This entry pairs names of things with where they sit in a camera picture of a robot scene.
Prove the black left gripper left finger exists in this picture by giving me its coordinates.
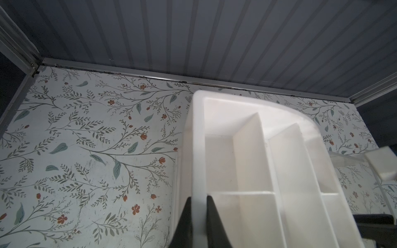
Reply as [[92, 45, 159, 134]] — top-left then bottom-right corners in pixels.
[[169, 197, 193, 248]]

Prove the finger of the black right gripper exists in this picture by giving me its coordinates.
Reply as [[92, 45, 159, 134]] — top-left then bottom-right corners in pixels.
[[353, 214, 397, 248]]

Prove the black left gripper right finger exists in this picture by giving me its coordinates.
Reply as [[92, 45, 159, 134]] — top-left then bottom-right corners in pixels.
[[206, 195, 232, 248]]

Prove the clear plastic drawer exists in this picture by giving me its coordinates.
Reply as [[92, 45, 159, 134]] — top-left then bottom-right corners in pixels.
[[329, 146, 397, 217]]

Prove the white plastic drawer organizer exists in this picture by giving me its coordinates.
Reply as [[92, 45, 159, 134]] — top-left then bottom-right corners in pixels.
[[171, 91, 364, 248]]

